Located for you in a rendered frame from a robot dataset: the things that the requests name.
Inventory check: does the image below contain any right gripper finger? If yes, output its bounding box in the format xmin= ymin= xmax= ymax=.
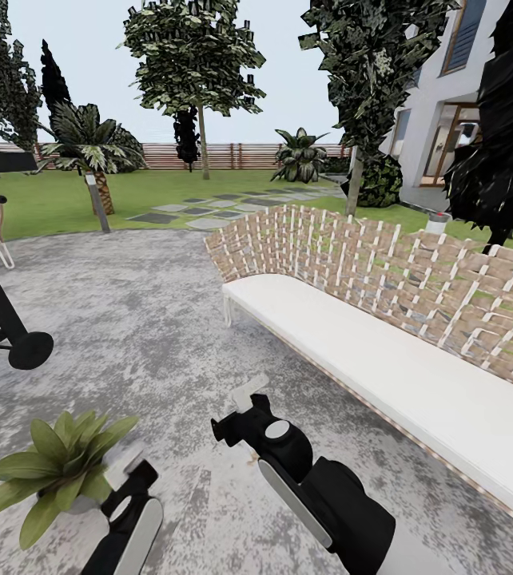
xmin=211 ymin=418 xmax=224 ymax=442

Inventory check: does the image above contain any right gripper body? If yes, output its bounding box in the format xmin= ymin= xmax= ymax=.
xmin=218 ymin=394 xmax=272 ymax=446

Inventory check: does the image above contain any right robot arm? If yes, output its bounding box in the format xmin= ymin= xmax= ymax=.
xmin=211 ymin=374 xmax=457 ymax=575

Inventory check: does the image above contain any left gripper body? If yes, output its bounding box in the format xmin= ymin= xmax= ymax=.
xmin=101 ymin=459 xmax=159 ymax=518

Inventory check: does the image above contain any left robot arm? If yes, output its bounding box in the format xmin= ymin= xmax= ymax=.
xmin=81 ymin=441 xmax=164 ymax=575

